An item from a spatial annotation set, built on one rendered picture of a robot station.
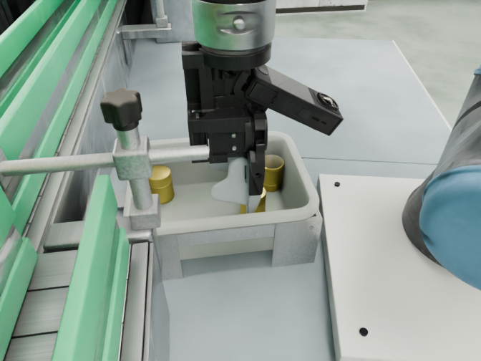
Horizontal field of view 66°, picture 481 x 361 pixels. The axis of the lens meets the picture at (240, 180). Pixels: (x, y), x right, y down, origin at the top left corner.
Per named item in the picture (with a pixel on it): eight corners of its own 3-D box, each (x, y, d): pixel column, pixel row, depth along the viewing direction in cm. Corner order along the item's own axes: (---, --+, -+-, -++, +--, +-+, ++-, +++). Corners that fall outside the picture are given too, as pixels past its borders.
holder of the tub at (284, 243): (108, 194, 57) (95, 152, 52) (283, 177, 60) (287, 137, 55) (89, 290, 44) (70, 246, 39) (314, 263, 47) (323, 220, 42)
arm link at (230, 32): (268, -19, 36) (286, 5, 30) (266, 30, 39) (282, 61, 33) (190, -17, 35) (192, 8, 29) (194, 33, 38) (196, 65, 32)
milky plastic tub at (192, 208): (142, 188, 58) (132, 140, 52) (284, 175, 60) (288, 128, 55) (134, 283, 44) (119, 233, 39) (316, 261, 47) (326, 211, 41)
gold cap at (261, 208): (263, 205, 52) (264, 181, 50) (267, 223, 50) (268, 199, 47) (237, 207, 52) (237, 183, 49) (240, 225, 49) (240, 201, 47)
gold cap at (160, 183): (146, 203, 53) (141, 179, 50) (154, 187, 55) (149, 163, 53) (170, 205, 52) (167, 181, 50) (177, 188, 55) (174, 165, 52)
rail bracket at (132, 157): (28, 220, 34) (-36, 95, 26) (211, 202, 36) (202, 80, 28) (18, 245, 32) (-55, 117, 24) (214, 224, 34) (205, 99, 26)
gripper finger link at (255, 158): (243, 181, 46) (242, 114, 41) (258, 180, 46) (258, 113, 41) (248, 203, 42) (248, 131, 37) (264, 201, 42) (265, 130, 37)
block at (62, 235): (71, 264, 39) (49, 217, 35) (163, 253, 40) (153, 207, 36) (64, 294, 36) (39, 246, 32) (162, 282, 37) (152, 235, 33)
